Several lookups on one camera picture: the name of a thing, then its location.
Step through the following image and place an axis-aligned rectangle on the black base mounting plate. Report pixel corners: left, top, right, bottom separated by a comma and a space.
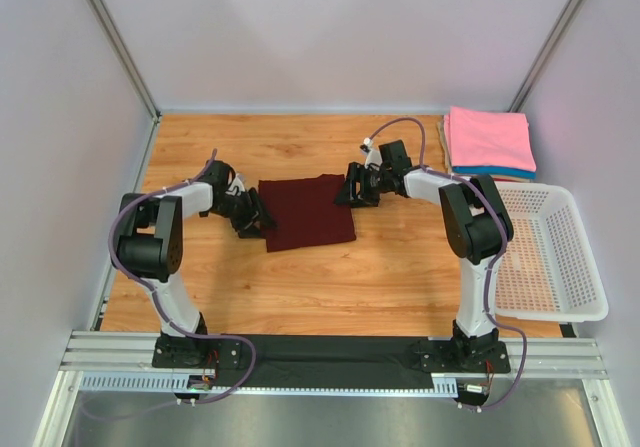
170, 335, 511, 389

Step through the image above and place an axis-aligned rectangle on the blue folded t-shirt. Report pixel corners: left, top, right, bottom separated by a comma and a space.
452, 166, 536, 180

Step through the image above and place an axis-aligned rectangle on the right aluminium frame post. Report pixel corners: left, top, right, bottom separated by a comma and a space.
508, 0, 586, 113

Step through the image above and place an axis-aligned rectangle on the purple cable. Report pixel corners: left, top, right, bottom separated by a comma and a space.
362, 116, 529, 415
79, 147, 259, 421

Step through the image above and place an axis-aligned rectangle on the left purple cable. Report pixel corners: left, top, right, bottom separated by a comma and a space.
79, 147, 259, 421

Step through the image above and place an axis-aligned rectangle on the left aluminium frame post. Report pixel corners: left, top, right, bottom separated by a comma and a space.
86, 0, 161, 121

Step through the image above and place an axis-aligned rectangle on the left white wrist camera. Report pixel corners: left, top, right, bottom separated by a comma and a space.
226, 173, 246, 197

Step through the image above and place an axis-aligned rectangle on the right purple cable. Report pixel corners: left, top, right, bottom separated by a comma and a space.
362, 116, 529, 415

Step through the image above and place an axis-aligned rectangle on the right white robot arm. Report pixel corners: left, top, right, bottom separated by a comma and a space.
334, 138, 514, 368

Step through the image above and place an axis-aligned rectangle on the aluminium slotted cable rail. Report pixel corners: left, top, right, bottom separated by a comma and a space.
60, 332, 607, 398

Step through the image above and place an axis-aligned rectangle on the maroon t-shirt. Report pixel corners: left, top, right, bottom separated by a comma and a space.
258, 174, 356, 253

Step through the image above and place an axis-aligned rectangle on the aluminium frame post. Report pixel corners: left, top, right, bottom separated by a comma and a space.
508, 0, 586, 113
86, 0, 161, 121

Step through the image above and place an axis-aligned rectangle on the white plastic basket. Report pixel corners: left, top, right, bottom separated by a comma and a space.
496, 182, 609, 323

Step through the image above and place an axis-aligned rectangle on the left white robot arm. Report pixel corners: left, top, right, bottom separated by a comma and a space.
108, 158, 276, 368

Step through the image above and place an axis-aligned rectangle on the pink folded t-shirt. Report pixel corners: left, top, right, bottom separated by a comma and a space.
445, 106, 537, 173

